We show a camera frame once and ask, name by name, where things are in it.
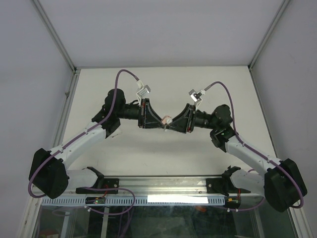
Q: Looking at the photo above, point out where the white slotted cable duct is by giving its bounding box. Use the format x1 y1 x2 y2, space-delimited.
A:
42 195 225 207

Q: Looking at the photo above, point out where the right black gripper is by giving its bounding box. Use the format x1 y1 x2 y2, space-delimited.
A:
165 104 218 134

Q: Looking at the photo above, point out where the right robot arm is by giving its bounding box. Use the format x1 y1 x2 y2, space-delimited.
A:
161 105 307 212

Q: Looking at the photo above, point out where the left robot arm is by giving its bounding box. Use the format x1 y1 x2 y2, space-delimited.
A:
28 89 132 199

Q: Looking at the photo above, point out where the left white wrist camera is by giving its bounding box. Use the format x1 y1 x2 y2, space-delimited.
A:
136 85 151 100

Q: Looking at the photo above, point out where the white mini stapler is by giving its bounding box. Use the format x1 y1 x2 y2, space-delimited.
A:
110 128 123 138

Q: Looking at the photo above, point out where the pink mini stapler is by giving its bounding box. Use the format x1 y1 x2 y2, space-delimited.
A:
161 115 173 125

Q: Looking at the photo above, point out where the aluminium mounting rail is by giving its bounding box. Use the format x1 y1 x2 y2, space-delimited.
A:
29 175 263 199

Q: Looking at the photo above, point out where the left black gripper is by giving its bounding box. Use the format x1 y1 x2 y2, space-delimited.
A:
116 99 165 129

